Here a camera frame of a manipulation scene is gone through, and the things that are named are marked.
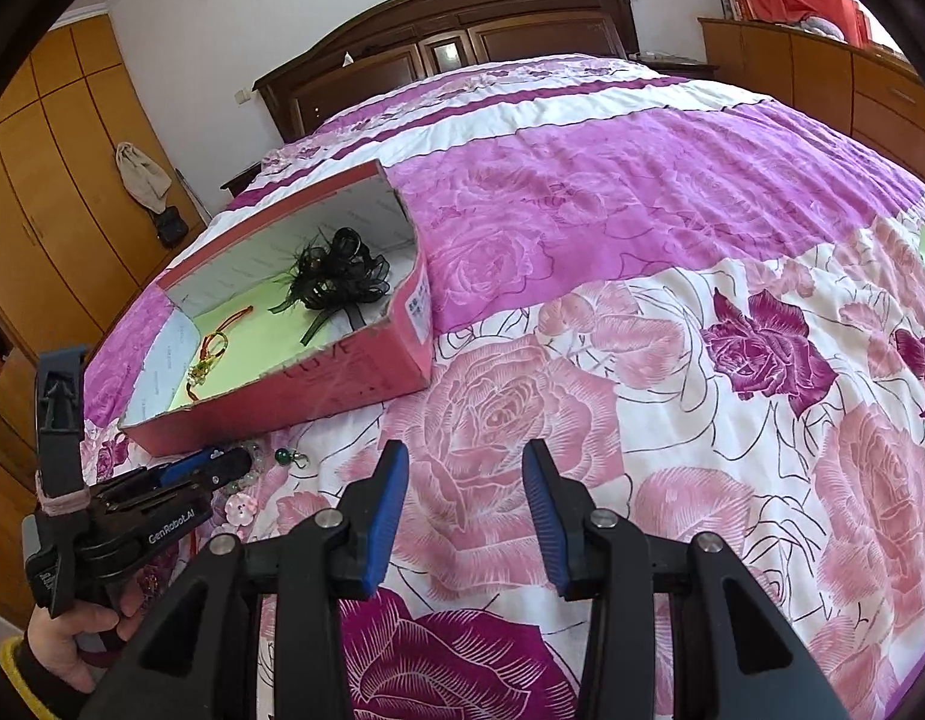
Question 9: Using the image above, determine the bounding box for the left dark nightstand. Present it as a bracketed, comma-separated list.
[221, 163, 262, 199]

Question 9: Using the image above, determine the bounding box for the black hanging pouch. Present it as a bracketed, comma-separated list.
[153, 206, 190, 250]

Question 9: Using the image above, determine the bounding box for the right dark nightstand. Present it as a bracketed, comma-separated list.
[630, 54, 719, 80]

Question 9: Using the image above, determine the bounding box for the clear bead bracelet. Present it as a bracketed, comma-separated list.
[223, 439, 269, 497]

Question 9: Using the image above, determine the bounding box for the yellow sleeve forearm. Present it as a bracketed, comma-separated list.
[0, 635, 89, 720]

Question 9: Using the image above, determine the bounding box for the dark wooden headboard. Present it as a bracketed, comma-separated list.
[254, 0, 640, 143]

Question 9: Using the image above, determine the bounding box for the pink cardboard shoe box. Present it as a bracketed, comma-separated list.
[121, 163, 433, 457]

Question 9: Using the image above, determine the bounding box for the black feather hair clip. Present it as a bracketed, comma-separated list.
[268, 227, 391, 346]

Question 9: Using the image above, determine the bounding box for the dark nightstand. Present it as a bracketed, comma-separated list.
[221, 163, 262, 199]
[630, 54, 719, 80]

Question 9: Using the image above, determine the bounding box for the orange wooden wardrobe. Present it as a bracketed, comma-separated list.
[0, 16, 172, 624]

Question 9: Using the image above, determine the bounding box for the beige hanging cloth bag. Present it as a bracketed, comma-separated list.
[114, 142, 172, 215]

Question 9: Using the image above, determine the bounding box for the person's left hand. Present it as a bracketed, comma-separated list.
[26, 580, 145, 694]

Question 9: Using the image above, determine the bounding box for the low wooden dresser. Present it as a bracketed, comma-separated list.
[700, 18, 925, 182]

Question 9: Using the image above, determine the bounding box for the red braided cord bracelet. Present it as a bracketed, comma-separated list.
[184, 304, 256, 405]

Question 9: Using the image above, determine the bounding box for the pink flower button bracelet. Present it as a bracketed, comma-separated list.
[219, 489, 261, 542]

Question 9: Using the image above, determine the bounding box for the green bead earring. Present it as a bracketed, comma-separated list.
[273, 447, 309, 470]

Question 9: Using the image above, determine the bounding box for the floral pink bedspread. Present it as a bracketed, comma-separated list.
[79, 52, 925, 720]

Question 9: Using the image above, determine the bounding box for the green paper liner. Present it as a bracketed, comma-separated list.
[169, 273, 353, 411]

